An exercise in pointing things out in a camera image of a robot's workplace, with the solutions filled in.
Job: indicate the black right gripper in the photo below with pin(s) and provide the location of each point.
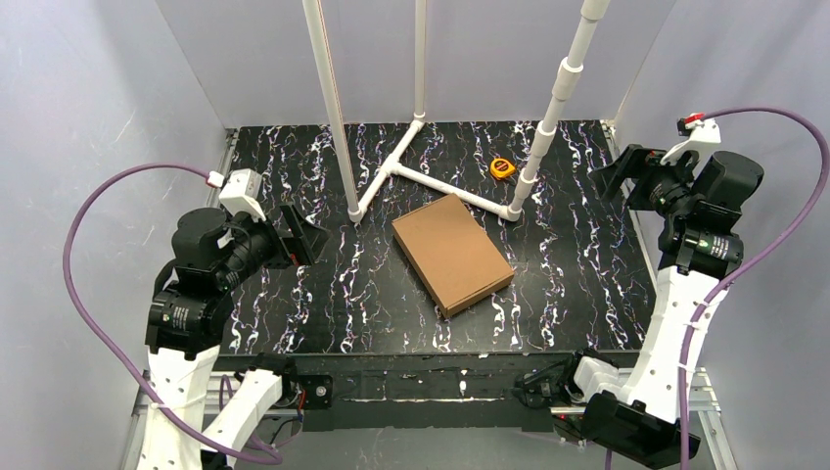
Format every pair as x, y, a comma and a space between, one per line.
624, 172

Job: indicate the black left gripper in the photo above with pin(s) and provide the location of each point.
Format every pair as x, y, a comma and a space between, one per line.
297, 233

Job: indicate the brown cardboard box sheet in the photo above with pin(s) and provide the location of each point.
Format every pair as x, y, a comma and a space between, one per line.
452, 254

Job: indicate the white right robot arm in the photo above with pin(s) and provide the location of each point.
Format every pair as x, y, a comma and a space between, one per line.
638, 416

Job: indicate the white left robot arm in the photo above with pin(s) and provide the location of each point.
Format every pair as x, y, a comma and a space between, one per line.
214, 253

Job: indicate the yellow tape measure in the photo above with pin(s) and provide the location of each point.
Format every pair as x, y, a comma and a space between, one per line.
502, 169

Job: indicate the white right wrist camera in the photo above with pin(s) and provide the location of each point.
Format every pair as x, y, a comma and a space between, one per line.
704, 138

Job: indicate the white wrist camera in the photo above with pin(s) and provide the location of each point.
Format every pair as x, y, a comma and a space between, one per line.
240, 191
704, 138

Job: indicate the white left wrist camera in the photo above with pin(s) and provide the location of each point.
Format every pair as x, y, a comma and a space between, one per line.
240, 191

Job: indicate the white wooden corner post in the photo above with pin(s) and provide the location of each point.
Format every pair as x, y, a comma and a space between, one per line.
313, 12

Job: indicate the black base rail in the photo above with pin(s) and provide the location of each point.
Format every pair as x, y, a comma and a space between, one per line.
420, 391

